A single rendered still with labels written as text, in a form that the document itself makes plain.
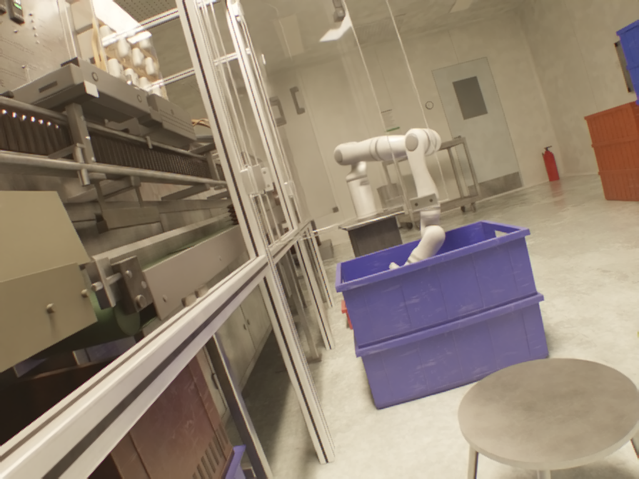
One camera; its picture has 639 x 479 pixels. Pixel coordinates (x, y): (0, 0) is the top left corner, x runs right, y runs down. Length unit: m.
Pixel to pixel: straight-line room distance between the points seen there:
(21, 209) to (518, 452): 0.69
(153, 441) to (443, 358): 0.96
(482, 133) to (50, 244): 6.24
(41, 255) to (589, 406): 0.76
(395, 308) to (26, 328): 1.00
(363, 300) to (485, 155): 5.36
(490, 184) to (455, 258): 5.23
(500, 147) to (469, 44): 1.65
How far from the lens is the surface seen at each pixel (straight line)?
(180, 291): 0.65
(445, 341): 1.27
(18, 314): 0.38
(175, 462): 0.56
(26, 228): 0.43
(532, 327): 1.36
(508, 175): 6.53
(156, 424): 0.53
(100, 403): 0.32
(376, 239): 1.62
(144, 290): 0.53
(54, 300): 0.42
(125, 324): 0.51
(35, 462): 0.28
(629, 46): 3.32
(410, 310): 1.22
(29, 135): 0.74
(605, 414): 0.73
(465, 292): 1.24
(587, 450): 0.67
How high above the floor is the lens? 0.68
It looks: 4 degrees down
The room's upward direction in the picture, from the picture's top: 17 degrees counter-clockwise
